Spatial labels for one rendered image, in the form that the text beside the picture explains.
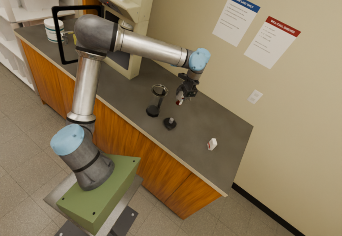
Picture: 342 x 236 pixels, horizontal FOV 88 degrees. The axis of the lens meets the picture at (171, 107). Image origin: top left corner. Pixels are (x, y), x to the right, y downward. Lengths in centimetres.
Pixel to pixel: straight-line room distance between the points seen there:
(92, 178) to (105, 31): 53
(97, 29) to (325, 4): 116
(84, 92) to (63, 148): 23
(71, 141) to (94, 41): 35
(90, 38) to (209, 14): 99
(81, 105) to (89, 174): 28
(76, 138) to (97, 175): 16
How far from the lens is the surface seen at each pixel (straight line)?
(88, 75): 79
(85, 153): 74
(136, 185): 102
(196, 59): 71
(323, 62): 143
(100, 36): 65
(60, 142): 73
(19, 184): 215
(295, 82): 147
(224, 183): 120
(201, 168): 117
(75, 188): 89
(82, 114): 83
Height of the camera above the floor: 190
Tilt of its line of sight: 45 degrees down
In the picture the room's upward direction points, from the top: 23 degrees clockwise
